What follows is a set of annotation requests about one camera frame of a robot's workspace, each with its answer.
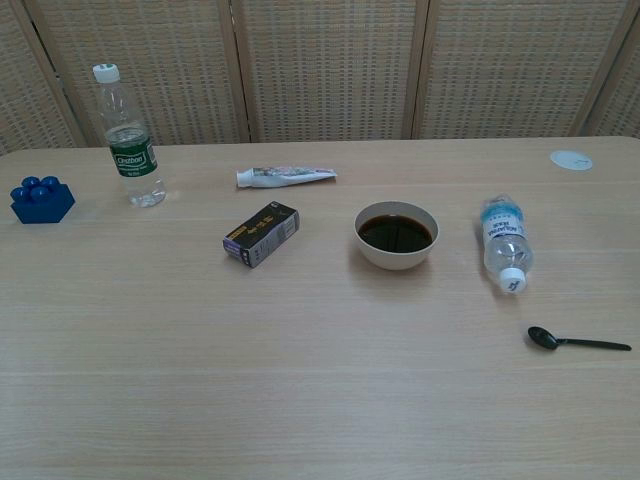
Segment black plastic spoon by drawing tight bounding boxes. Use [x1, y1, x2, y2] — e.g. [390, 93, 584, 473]
[527, 325, 633, 353]

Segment black and purple carton box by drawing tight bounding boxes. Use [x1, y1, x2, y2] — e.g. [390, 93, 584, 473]
[222, 201, 301, 270]

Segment white toothpaste tube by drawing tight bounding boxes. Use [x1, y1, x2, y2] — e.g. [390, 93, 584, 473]
[235, 163, 338, 190]

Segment woven bamboo folding screen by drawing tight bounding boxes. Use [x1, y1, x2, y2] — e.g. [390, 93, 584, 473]
[0, 0, 640, 156]

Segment blue label water bottle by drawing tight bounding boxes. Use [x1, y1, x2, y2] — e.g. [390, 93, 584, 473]
[480, 194, 535, 295]

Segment green label water bottle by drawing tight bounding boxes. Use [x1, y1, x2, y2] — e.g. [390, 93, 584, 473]
[92, 63, 167, 209]

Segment white round table grommet cap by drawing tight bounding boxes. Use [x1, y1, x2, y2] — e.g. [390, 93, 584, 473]
[549, 149, 594, 172]

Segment blue studded building block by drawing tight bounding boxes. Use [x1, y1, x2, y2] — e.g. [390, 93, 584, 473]
[9, 174, 77, 225]

